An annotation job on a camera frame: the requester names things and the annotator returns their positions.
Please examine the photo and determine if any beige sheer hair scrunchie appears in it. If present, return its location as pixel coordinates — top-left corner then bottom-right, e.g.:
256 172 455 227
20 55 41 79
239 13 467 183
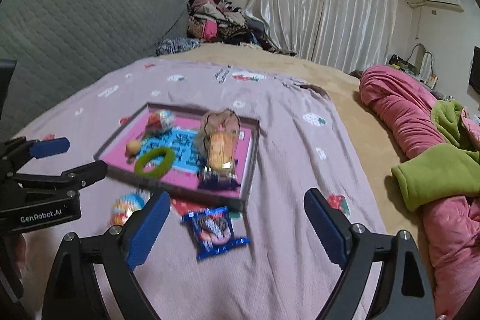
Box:
194 109 241 157

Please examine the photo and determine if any yellow packaged cake snack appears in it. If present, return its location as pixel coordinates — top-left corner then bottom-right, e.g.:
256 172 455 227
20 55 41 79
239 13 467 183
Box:
206 131 238 174

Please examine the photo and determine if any blue cookie packet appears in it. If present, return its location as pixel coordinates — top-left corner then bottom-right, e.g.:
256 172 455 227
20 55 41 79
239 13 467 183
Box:
181 206 251 262

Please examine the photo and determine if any cluttered side table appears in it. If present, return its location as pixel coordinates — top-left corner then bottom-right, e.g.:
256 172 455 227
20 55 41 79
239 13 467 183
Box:
387 43 438 90

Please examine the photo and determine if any person's left hand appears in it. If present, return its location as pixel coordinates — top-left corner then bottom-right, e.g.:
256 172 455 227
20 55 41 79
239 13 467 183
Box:
12 234 27 280

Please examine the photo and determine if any blue patterned cloth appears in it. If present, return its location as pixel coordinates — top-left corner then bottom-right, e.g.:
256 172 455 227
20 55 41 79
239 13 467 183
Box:
155 37 201 56

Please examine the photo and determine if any grey quilted headboard cover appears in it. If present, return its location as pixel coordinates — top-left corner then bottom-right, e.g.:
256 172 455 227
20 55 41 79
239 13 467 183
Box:
1 0 189 139

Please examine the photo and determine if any walnut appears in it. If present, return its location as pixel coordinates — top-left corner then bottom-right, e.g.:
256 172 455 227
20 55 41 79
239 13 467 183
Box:
125 140 142 156

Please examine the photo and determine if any pile of clothes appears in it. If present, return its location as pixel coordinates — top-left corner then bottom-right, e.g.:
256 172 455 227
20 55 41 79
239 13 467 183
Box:
187 0 297 57

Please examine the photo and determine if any tan bed blanket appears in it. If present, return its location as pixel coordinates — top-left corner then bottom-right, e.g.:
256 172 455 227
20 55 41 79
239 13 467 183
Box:
180 42 436 291

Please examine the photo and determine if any black television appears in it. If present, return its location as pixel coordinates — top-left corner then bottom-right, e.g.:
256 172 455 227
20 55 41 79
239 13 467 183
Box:
469 46 480 94

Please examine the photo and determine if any blue-red toy egg capsule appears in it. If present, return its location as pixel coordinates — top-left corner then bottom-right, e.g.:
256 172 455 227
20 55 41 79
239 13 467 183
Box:
145 110 175 135

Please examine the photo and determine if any blue wafer packet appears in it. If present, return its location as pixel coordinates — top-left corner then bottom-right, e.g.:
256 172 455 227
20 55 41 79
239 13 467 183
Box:
199 166 240 191

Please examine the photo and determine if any red toy egg capsule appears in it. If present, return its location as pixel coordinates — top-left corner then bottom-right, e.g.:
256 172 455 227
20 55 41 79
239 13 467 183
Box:
110 189 151 226

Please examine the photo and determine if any green fuzzy hair scrunchie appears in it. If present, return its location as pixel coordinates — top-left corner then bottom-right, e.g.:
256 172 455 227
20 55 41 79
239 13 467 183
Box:
133 146 175 179

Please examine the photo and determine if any pink quilt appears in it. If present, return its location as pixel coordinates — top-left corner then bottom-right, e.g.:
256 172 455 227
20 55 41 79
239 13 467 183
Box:
359 65 479 319

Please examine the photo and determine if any green fleece blanket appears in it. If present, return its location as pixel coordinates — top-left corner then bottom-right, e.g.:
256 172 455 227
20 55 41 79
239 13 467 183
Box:
392 100 479 211

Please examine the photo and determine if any pink and blue book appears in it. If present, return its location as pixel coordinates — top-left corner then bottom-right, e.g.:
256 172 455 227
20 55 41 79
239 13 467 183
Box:
101 114 253 199

